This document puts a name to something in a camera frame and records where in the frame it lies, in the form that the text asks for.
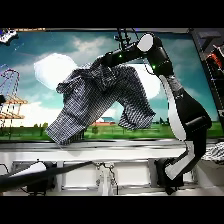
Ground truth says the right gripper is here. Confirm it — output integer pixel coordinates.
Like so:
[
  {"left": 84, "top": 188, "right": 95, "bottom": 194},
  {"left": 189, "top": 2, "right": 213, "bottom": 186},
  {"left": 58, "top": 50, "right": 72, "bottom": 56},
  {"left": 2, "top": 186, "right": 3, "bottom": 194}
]
[{"left": 98, "top": 52, "right": 116, "bottom": 68}]

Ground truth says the checked shirt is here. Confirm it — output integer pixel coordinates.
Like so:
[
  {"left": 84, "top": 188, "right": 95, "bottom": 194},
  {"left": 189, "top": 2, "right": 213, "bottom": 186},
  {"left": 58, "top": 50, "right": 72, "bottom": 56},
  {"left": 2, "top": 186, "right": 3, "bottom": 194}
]
[{"left": 45, "top": 56, "right": 157, "bottom": 146}]

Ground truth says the black white patterned garment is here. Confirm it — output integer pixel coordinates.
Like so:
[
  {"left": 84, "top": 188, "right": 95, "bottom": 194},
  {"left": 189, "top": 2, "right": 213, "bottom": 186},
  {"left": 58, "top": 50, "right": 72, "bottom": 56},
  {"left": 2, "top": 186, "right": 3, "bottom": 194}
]
[{"left": 201, "top": 141, "right": 224, "bottom": 163}]

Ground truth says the silver frame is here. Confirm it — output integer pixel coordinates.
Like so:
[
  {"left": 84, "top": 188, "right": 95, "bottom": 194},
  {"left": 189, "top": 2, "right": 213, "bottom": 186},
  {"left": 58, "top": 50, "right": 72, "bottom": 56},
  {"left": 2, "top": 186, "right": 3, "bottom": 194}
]
[{"left": 0, "top": 139, "right": 224, "bottom": 197}]

